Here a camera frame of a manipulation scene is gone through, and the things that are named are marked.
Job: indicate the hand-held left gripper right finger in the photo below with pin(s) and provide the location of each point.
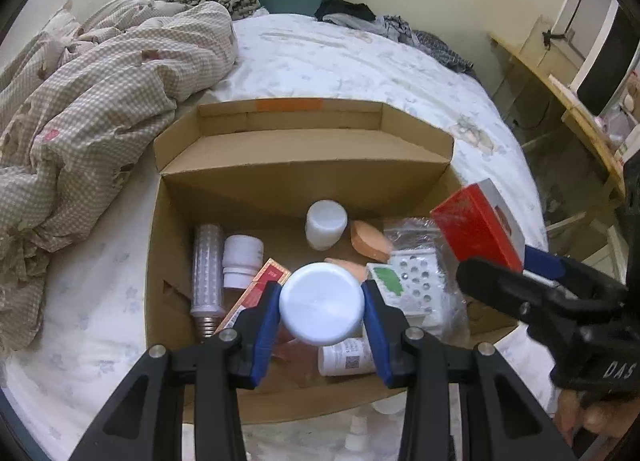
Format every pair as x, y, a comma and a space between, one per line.
376, 326

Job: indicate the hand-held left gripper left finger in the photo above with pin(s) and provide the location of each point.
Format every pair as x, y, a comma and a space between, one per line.
265, 326

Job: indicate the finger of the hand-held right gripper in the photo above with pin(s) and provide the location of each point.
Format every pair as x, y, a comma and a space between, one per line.
505, 283
547, 263

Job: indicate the red gold edged carton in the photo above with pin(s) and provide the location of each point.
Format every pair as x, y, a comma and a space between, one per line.
255, 291

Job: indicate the green and white medicine box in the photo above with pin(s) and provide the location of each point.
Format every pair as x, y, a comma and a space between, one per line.
387, 283

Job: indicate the white printed label pill bottle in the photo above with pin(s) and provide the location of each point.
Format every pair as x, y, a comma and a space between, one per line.
345, 358

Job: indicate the clear bottle with white cap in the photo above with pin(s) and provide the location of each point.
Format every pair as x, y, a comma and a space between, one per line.
320, 303

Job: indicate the clear plastic bag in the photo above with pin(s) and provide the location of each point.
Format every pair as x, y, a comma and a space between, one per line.
450, 311

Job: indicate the white blister pack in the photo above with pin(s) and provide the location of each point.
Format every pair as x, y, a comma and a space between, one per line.
422, 283

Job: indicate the peach makeup sponge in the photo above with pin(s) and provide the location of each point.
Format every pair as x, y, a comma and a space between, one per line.
367, 241
350, 268

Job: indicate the red carton with white side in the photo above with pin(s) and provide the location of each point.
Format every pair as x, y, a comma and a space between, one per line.
470, 226

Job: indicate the plain white pill bottle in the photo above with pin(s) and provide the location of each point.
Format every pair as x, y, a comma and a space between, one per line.
242, 253

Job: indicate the white corn light bulb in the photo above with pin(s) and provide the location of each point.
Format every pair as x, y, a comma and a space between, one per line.
207, 266

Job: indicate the small squat white jar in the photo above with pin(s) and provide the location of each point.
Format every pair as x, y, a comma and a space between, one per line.
325, 226

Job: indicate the brown cardboard box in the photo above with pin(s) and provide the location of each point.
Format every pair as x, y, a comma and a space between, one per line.
300, 176

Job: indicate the person's right hand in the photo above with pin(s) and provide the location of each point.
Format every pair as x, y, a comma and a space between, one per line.
600, 411

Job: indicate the white round cap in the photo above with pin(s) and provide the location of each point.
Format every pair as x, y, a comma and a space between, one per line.
387, 407

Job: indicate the small white spray bottle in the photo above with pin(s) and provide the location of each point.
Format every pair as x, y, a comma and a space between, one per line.
357, 436

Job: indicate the wooden desk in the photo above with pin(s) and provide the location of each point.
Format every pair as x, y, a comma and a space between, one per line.
530, 66

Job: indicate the white framed black panel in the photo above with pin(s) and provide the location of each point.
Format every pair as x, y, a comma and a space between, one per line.
607, 61

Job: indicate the checked floral duvet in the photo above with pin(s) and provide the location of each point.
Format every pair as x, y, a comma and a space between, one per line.
100, 106

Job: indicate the grey patterned scarf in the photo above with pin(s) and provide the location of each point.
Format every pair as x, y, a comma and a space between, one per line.
395, 26

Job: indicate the black clothes pile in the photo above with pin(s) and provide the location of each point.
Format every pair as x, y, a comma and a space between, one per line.
347, 8

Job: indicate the black bracket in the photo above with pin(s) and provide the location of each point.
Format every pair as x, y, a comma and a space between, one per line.
552, 36

